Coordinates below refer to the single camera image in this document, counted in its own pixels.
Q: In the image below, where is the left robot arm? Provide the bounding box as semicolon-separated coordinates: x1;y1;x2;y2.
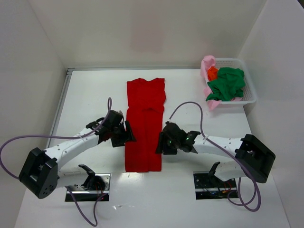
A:
18;110;136;199

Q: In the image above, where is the green t-shirt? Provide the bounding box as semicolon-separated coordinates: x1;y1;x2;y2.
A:
206;67;246;102

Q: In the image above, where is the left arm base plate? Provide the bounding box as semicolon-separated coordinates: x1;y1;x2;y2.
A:
69;173;111;202

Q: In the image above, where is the orange t-shirt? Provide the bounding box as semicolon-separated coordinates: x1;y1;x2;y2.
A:
207;66;219;81

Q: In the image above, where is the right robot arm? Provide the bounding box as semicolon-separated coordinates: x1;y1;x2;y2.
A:
156;122;276;183

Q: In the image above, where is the pink t-shirt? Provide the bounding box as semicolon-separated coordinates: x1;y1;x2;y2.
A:
200;55;222;111

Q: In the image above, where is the white plastic basket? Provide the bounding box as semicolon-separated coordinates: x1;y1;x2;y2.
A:
215;58;257;108

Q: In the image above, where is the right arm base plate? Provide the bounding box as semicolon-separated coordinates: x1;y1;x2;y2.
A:
193;172;238;200

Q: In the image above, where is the red t-shirt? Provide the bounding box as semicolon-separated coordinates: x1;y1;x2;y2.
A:
125;78;166;172

